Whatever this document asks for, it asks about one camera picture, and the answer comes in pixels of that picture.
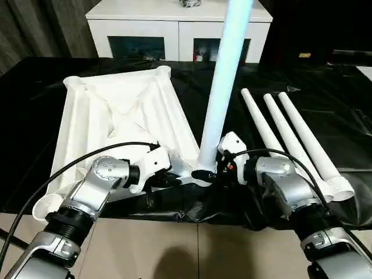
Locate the white plastic table leg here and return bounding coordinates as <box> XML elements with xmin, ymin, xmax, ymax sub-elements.
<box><xmin>197</xmin><ymin>0</ymin><xmax>253</xmax><ymax>172</ymax></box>
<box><xmin>263</xmin><ymin>93</ymin><xmax>334</xmax><ymax>203</ymax></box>
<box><xmin>278</xmin><ymin>91</ymin><xmax>356</xmax><ymax>202</ymax></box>
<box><xmin>240</xmin><ymin>88</ymin><xmax>286</xmax><ymax>154</ymax></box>

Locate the white plastic table top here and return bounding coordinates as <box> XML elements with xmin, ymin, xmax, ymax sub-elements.
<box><xmin>31</xmin><ymin>65</ymin><xmax>217</xmax><ymax>223</ymax></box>

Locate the black work mat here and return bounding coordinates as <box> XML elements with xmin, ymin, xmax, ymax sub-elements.
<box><xmin>0</xmin><ymin>56</ymin><xmax>372</xmax><ymax>232</ymax></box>

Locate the white cabinet with glass doors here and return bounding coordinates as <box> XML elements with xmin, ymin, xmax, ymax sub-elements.
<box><xmin>85</xmin><ymin>0</ymin><xmax>274</xmax><ymax>63</ymax></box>

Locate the black folding stand leg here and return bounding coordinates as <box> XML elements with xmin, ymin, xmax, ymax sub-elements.
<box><xmin>0</xmin><ymin>228</ymin><xmax>30</xmax><ymax>251</ymax></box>

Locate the white flat board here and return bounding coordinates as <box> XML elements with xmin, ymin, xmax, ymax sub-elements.
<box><xmin>356</xmin><ymin>66</ymin><xmax>372</xmax><ymax>84</ymax></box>

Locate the grey curtain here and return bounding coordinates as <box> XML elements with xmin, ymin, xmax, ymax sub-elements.
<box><xmin>0</xmin><ymin>0</ymin><xmax>98</xmax><ymax>78</ymax></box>

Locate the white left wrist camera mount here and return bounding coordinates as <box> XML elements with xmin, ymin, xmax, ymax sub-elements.
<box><xmin>130</xmin><ymin>145</ymin><xmax>172</xmax><ymax>195</ymax></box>

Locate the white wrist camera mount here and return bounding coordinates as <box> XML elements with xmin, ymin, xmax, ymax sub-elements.
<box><xmin>217</xmin><ymin>131</ymin><xmax>249</xmax><ymax>185</ymax></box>
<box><xmin>130</xmin><ymin>145</ymin><xmax>172</xmax><ymax>195</ymax></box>

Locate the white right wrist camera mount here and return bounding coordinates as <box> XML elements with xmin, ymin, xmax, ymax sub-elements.
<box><xmin>217</xmin><ymin>131</ymin><xmax>249</xmax><ymax>185</ymax></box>

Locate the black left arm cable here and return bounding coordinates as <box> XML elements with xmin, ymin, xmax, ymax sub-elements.
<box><xmin>0</xmin><ymin>141</ymin><xmax>159</xmax><ymax>262</ymax></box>

